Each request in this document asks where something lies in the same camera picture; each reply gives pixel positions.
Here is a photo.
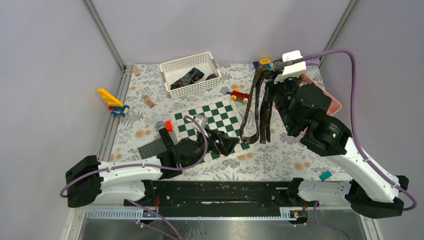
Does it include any grey lego baseplate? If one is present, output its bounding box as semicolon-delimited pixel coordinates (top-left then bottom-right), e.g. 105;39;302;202
138;138;167;160

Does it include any purple block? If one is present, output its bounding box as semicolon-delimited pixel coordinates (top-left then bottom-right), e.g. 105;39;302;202
252;61;260;70

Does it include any small red block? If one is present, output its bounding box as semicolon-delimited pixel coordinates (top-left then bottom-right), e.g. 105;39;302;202
165;120;174;132

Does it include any green white chessboard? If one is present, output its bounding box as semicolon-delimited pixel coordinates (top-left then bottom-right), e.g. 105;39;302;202
170;95;255;167

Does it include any yellow blue toy crane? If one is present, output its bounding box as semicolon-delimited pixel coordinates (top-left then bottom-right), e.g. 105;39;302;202
97;88;130;117

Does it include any purple glitter microphone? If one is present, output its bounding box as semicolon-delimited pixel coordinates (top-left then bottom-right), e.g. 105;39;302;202
305;57;321;66

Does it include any white plastic basket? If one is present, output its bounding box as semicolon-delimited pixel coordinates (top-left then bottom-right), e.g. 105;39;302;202
159;51;222;99

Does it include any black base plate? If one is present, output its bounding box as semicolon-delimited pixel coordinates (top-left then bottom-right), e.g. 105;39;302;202
123;180;319;218

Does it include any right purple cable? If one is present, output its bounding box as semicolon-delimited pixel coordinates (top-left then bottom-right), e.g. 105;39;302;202
291;48;418;240

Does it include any wooden block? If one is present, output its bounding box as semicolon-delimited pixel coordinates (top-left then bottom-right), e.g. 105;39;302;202
132;65;141;77
143;95;155;108

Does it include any brown floral tie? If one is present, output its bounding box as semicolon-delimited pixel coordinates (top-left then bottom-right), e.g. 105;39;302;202
239;65;272;144

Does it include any pink compartment tray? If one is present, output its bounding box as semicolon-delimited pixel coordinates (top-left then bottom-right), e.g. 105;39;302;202
300;72;342;116

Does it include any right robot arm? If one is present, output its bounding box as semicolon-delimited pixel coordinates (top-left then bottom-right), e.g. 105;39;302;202
264;77;409;219

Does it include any dark blue patterned tie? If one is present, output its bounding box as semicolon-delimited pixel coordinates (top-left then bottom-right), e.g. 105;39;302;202
170;67;205;90

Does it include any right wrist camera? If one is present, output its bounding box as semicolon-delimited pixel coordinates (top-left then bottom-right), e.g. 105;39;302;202
273;50;306;84

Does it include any teal block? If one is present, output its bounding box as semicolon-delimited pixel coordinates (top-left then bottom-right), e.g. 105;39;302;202
319;171;332;182

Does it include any black microphone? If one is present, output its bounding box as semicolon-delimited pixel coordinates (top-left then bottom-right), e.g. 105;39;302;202
155;121;175;150

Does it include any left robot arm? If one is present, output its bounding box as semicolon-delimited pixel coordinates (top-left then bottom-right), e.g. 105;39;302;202
59;129;239;208

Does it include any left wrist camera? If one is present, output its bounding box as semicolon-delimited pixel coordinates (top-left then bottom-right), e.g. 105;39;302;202
193;114;208;129

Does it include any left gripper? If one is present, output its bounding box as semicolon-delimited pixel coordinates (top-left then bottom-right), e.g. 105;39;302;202
185;128;239;169

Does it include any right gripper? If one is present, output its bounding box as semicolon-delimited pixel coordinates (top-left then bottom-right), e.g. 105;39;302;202
264;68;299;133

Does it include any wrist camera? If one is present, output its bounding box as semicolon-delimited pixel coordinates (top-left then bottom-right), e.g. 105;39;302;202
273;50;306;84
193;114;208;129

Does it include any yellow ring block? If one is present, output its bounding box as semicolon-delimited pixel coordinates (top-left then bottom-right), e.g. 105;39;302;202
259;58;271;65

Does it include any red toy car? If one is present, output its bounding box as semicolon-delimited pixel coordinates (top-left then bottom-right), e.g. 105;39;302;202
226;88;250;104

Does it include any floral table mat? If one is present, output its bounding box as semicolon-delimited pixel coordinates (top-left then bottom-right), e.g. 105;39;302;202
107;63;350;181

